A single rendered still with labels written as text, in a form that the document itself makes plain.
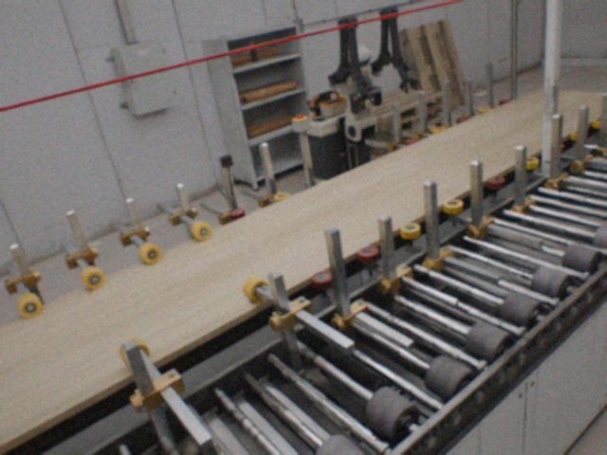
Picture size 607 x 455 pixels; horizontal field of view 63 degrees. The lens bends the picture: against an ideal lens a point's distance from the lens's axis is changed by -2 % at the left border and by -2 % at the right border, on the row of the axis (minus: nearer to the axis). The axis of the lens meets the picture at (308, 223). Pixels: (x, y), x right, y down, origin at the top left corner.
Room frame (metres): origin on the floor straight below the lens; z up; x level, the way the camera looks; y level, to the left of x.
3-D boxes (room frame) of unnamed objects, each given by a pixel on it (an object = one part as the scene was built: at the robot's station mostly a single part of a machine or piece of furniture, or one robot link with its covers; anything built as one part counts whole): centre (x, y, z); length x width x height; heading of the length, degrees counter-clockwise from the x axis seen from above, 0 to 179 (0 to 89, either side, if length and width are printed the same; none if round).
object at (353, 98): (4.05, -0.62, 0.99); 0.28 x 0.16 x 0.22; 124
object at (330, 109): (4.38, -0.40, 0.87); 0.23 x 0.15 x 0.11; 124
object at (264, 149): (2.58, 0.16, 0.91); 0.04 x 0.04 x 0.48; 34
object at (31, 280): (1.88, 1.22, 0.95); 0.14 x 0.06 x 0.05; 124
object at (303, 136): (2.73, -0.06, 0.93); 0.05 x 0.05 x 0.45; 34
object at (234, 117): (5.42, 0.24, 0.78); 0.90 x 0.45 x 1.55; 124
